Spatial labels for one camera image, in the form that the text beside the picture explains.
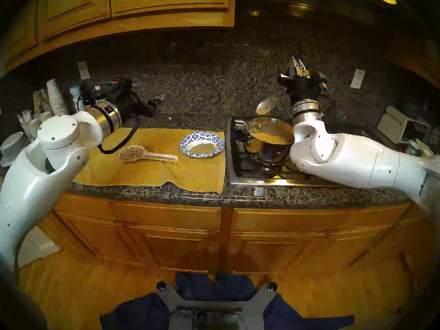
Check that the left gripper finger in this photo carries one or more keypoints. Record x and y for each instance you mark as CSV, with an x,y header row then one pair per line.
x,y
136,86
156,102

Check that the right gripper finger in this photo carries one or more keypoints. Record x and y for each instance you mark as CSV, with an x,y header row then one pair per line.
x,y
293,68
303,68

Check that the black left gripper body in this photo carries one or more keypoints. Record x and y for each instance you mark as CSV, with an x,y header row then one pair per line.
x,y
135,104

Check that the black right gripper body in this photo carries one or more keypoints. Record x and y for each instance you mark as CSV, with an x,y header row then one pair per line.
x,y
302,88

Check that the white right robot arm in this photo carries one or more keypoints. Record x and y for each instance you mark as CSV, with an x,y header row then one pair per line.
x,y
361,157

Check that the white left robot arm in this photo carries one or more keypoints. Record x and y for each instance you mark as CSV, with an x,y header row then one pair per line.
x,y
34,188

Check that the yellow ceramic spoon rest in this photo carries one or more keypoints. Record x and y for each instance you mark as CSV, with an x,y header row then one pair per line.
x,y
132,153

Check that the blue white paper bowl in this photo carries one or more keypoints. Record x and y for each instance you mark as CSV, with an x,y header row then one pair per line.
x,y
192,140

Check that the cooked oatmeal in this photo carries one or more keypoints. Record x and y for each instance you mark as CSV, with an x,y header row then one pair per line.
x,y
271,138

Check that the scooped oatmeal heap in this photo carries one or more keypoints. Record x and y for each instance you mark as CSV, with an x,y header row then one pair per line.
x,y
201,148

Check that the soy sauce bottle white label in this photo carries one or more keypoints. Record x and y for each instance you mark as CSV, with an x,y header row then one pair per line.
x,y
99,94

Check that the dark glass bottle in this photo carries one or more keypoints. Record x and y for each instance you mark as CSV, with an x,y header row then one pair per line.
x,y
87,97

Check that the white patterned canister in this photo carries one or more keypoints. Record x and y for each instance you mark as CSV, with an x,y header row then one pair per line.
x,y
75,97

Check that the steel range hood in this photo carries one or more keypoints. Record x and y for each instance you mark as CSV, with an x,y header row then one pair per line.
x,y
309,2

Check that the stainless steel pot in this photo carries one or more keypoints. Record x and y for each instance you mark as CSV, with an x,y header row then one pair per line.
x,y
268,150

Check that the yellow towel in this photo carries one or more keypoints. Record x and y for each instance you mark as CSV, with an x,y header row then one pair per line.
x,y
144,174

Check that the stack of white paper cups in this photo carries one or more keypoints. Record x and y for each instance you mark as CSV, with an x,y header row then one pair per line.
x,y
56,99

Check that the white toaster oven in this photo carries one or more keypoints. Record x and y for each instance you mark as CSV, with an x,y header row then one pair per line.
x,y
393,124

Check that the wooden chopsticks bundle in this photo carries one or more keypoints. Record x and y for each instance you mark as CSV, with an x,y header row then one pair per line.
x,y
37,99

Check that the steel gas cooktop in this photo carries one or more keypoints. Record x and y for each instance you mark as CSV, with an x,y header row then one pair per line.
x,y
244,176

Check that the paper cup with plastic forks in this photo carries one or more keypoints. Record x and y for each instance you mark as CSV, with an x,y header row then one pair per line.
x,y
31,126

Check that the dark kettle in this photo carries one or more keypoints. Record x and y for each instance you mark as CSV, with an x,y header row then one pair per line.
x,y
414,109

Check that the wooden corner cabinet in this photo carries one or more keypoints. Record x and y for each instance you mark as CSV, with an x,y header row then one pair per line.
x,y
422,61

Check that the blue white paper cup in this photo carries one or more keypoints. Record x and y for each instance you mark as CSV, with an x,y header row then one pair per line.
x,y
413,148

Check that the stack of white bowls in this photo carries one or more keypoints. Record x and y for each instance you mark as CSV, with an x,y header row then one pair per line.
x,y
13,149

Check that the small white object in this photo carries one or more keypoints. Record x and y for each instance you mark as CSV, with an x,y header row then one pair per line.
x,y
423,146

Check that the wooden base cabinets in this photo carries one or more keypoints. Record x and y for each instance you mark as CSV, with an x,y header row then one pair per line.
x,y
178,243

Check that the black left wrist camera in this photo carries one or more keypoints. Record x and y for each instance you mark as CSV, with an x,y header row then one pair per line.
x,y
122,84

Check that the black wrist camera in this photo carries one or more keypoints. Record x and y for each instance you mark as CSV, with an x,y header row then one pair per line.
x,y
122,84
319,82

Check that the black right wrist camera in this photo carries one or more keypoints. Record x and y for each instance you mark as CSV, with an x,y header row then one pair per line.
x,y
319,82

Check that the white double wall outlet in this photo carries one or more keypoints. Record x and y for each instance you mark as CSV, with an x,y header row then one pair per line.
x,y
358,78

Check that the wooden wall cabinets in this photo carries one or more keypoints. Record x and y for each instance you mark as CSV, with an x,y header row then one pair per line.
x,y
137,6

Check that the grey robot base frame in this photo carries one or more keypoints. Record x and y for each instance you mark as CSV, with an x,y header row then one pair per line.
x,y
257,305

